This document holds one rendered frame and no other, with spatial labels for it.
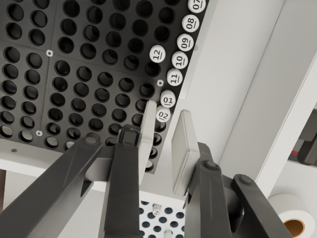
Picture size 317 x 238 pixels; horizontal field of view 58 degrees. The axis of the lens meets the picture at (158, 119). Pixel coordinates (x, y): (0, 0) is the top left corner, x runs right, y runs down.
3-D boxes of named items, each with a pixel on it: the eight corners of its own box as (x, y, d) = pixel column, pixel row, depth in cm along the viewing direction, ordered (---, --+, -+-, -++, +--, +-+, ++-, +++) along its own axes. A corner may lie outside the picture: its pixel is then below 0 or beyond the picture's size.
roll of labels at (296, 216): (311, 210, 46) (324, 229, 43) (276, 234, 48) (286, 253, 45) (286, 185, 44) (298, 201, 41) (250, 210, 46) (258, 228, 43)
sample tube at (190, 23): (194, 14, 25) (201, 17, 21) (190, 29, 26) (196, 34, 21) (180, 11, 25) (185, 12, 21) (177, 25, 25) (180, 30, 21)
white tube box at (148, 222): (201, 201, 46) (204, 218, 42) (176, 238, 48) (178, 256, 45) (129, 172, 44) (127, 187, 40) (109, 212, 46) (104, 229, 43)
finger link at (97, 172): (127, 192, 15) (69, 178, 14) (136, 146, 19) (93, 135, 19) (133, 167, 14) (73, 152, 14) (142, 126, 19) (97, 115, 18)
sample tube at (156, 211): (162, 191, 45) (162, 211, 40) (158, 197, 45) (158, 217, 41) (154, 188, 44) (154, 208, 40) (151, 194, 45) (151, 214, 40)
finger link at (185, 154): (187, 151, 15) (201, 154, 15) (181, 107, 22) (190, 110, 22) (172, 195, 17) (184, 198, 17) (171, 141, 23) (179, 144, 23)
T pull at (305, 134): (345, 87, 24) (355, 92, 23) (304, 161, 27) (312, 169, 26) (306, 76, 24) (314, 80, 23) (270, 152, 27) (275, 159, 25)
